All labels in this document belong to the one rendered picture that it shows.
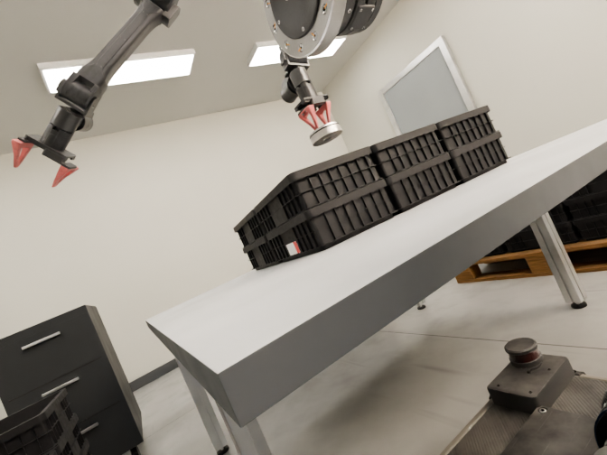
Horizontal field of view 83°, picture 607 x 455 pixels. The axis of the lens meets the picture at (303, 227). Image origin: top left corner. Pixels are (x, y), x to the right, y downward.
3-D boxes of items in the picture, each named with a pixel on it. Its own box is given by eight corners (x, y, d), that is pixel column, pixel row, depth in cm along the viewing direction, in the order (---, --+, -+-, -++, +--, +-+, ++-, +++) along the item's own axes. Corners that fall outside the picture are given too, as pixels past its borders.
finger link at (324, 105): (312, 135, 111) (300, 109, 111) (329, 131, 114) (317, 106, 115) (323, 125, 105) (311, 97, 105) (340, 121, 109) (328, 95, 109)
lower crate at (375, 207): (402, 213, 104) (386, 177, 104) (322, 251, 92) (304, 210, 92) (340, 235, 140) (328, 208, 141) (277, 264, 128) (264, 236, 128)
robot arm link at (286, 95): (282, 48, 107) (305, 50, 111) (269, 70, 117) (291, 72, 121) (291, 82, 105) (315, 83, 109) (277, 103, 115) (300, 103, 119)
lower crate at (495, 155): (515, 159, 129) (501, 130, 130) (465, 182, 117) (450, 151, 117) (437, 190, 166) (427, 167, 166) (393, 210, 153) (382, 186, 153)
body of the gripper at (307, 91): (295, 114, 109) (285, 93, 109) (320, 109, 115) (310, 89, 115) (305, 103, 104) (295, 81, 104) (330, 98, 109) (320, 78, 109)
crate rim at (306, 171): (375, 152, 105) (371, 144, 105) (292, 181, 92) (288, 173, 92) (320, 190, 141) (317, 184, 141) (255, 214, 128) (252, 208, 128)
